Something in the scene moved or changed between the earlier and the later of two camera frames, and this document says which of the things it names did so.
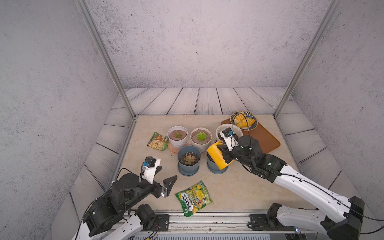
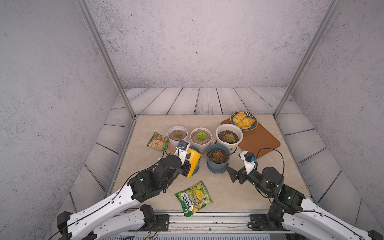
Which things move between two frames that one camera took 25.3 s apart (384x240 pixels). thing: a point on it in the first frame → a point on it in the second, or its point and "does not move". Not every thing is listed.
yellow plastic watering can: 217,154 → 194,158
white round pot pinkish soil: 177,136 does not move
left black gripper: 158,192 → 186,166
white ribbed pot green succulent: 201,137 does not move
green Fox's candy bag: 194,198 does not move
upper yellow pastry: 239,117 does not move
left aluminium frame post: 104,51 does not move
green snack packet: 158,142 does not move
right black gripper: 226,153 → 236,174
